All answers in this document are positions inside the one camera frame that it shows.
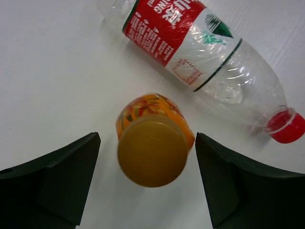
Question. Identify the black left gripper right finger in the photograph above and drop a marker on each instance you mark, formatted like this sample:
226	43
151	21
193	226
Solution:
242	193

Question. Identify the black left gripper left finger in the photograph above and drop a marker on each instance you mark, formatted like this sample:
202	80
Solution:
49	192

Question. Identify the orange juice bottle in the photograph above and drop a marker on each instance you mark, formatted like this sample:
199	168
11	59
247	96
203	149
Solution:
154	140

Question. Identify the large clear red-label bottle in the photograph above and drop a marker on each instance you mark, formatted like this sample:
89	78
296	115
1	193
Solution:
199	49

